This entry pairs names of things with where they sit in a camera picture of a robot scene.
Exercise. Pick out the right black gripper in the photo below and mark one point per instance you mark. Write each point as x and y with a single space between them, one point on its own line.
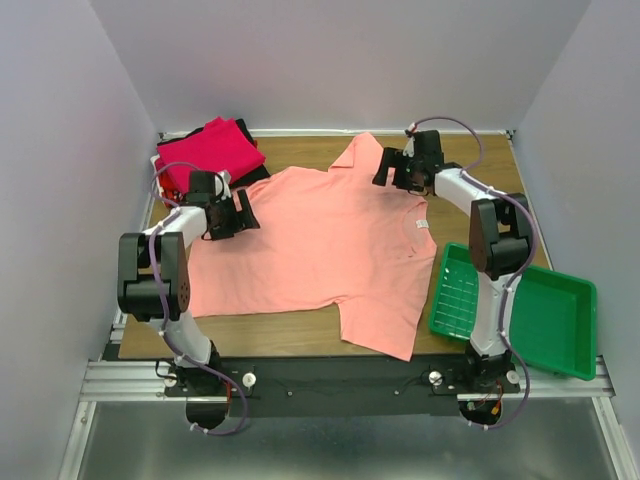
388 160

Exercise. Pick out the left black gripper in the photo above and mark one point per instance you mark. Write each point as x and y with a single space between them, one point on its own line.
241 219

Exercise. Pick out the salmon pink t-shirt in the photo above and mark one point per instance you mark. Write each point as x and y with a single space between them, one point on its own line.
326 237

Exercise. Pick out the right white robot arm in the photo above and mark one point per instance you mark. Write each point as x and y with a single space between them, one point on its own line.
502 244

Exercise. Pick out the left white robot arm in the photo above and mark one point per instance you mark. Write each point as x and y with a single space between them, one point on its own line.
153 282

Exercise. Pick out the folded magenta t-shirt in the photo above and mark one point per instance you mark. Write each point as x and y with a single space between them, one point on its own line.
210 155

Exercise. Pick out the folded red white t-shirt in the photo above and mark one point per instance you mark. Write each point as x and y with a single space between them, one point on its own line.
173 183

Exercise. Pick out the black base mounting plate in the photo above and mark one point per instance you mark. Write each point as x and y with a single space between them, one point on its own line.
337 386

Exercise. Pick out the green plastic tray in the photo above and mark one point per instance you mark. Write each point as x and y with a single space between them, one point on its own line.
554 316

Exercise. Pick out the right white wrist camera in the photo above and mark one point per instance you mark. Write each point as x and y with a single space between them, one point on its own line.
408 149

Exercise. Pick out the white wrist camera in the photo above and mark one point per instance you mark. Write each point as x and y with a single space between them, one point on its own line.
408 149
220 179

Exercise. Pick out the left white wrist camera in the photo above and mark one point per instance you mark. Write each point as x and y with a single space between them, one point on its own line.
220 179

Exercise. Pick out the aluminium table frame rail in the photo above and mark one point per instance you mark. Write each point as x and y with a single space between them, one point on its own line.
127 428

